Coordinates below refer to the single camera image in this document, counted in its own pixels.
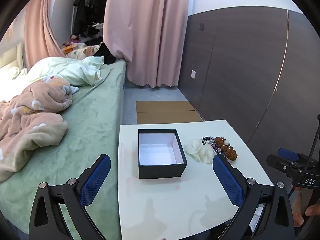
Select white plastic bag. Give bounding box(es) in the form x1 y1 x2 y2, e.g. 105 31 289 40
184 139 216 164

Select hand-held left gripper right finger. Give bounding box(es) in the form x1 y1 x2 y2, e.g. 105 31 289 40
212 154 295 240

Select narrow pink curtain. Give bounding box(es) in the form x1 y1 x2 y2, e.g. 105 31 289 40
23 0 68 70

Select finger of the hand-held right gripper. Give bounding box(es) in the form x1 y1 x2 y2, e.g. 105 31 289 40
277 148 302 162
266 154 298 178

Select patterned pillow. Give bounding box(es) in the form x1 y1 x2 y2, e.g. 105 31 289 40
66 45 102 60

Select hanging dark clothes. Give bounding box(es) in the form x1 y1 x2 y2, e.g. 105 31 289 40
72 0 108 38

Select bed with green sheet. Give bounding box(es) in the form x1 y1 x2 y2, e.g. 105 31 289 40
0 59 127 233

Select white pillow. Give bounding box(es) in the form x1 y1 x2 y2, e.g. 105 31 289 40
5 66 28 80

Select light green quilt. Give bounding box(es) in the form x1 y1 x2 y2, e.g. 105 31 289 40
25 55 104 87

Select person's right hand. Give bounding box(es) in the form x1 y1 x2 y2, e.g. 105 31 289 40
291 187 320 228

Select flat brown cardboard sheet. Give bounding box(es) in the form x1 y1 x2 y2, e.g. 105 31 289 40
136 101 206 125

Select cream headboard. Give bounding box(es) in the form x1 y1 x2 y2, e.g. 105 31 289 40
0 42 24 68

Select black clothing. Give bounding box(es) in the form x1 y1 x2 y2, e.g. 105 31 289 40
94 42 118 65

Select pink fleece blanket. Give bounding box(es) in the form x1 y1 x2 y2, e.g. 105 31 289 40
0 77 73 183

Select brown bead bracelet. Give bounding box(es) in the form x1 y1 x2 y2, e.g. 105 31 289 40
214 136 237 160

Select wide pink curtain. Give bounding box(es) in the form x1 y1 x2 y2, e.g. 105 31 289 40
103 0 189 88

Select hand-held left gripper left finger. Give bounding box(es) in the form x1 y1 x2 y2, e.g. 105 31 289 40
29 154 112 240

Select black box with white interior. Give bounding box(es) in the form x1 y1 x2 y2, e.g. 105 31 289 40
138 129 188 179

